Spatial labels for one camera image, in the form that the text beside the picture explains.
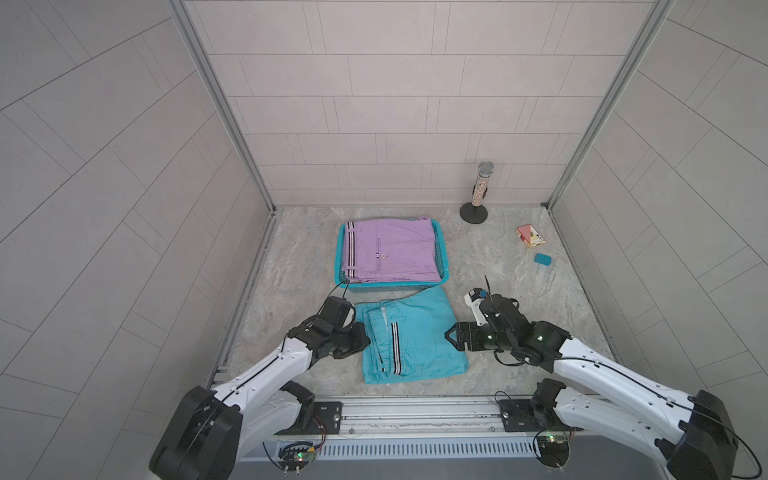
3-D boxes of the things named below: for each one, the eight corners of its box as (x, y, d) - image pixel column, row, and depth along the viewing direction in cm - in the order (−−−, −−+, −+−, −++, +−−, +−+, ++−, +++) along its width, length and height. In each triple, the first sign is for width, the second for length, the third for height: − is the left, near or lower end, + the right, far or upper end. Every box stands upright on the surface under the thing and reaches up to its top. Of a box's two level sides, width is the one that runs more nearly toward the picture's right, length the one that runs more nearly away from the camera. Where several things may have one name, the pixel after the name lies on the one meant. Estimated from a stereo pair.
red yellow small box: (528, 248, 107) (530, 243, 105) (515, 231, 112) (517, 227, 110) (542, 243, 108) (544, 239, 106) (528, 227, 113) (531, 223, 111)
